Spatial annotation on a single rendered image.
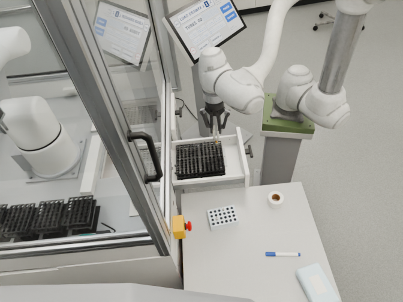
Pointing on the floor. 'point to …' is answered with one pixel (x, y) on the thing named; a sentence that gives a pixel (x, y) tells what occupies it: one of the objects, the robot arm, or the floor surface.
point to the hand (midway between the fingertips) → (216, 132)
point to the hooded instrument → (107, 293)
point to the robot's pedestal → (278, 156)
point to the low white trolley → (251, 244)
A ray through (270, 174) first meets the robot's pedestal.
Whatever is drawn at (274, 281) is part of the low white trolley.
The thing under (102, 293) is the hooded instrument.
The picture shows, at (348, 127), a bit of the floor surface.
